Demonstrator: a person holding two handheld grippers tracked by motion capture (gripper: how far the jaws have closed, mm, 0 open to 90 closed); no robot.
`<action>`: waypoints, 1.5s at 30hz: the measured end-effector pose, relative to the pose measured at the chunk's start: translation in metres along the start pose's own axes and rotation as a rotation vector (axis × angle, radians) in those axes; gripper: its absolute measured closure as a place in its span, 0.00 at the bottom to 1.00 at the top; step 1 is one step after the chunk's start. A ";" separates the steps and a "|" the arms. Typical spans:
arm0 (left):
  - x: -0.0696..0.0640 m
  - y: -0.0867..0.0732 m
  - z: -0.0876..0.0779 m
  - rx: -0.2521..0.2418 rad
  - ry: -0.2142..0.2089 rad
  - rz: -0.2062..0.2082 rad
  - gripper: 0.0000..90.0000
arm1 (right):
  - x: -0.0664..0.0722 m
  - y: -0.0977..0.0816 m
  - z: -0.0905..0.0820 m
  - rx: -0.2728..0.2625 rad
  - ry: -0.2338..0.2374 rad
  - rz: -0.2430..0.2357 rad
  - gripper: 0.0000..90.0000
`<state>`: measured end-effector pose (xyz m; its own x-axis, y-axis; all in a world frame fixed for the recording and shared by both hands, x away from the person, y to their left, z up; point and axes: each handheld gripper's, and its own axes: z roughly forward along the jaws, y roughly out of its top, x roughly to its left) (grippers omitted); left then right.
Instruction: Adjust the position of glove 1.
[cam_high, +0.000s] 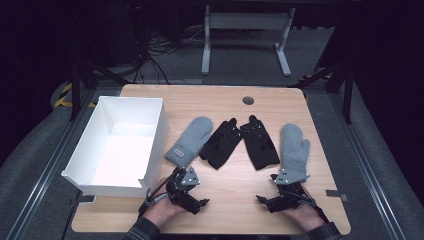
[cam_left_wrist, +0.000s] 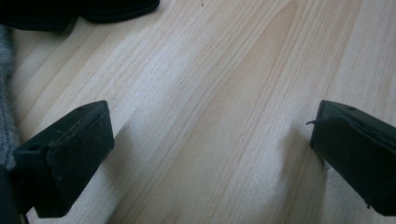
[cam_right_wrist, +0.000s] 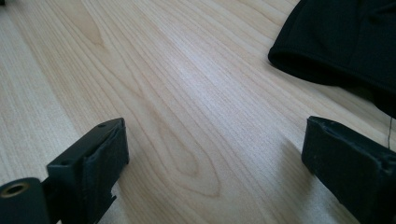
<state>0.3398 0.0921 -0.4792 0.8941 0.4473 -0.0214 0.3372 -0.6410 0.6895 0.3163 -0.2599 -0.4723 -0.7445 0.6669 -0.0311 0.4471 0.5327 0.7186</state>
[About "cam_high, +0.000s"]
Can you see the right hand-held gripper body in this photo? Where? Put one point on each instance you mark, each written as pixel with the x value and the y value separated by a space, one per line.
pixel 286 200

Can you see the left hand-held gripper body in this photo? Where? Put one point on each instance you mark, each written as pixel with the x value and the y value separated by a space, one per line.
pixel 186 196

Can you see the black glove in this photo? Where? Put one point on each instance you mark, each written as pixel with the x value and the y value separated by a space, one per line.
pixel 261 146
pixel 220 143

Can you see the person's right hand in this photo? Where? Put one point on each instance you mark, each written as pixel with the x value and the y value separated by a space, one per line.
pixel 305 216

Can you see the person's left hand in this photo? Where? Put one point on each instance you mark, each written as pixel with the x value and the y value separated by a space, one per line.
pixel 163 211

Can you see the plain grey mitten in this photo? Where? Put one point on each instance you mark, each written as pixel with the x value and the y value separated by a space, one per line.
pixel 293 150

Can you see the grey mitten with label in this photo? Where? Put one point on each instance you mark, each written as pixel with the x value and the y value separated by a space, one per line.
pixel 193 136

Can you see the grey tape strip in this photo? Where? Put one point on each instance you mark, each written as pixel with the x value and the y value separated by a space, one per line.
pixel 335 193
pixel 86 199

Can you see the white open box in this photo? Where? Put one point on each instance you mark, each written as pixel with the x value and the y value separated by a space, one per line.
pixel 126 150

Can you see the black tripod stand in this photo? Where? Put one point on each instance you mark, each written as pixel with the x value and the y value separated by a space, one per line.
pixel 348 90
pixel 75 90

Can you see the yellow black floor tape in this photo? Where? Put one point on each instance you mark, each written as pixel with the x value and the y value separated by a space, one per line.
pixel 65 95

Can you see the metal floor rail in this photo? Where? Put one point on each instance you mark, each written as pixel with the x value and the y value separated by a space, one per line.
pixel 363 160
pixel 50 166

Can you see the grey metal desk frame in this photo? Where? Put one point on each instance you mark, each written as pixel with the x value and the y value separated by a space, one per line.
pixel 248 21

